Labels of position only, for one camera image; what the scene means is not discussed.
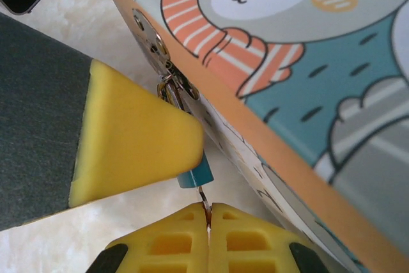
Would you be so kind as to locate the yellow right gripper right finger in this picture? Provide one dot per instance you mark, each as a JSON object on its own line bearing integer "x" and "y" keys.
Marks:
{"x": 255, "y": 244}

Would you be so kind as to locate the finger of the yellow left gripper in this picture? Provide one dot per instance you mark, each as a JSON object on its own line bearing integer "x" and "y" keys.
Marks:
{"x": 128, "y": 138}

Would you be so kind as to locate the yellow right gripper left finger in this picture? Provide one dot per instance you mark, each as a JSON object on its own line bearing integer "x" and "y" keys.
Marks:
{"x": 166, "y": 244}

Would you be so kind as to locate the small silver key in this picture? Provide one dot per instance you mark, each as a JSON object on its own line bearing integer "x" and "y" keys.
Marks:
{"x": 204, "y": 204}

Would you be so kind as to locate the teal padlock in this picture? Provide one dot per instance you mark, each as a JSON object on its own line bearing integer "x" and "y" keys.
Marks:
{"x": 198, "y": 172}

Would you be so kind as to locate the silver tin box latch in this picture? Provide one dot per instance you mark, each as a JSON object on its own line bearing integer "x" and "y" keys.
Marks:
{"x": 153, "y": 39}

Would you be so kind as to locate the orange bear print tin box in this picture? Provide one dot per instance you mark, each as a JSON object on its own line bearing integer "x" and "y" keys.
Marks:
{"x": 319, "y": 94}

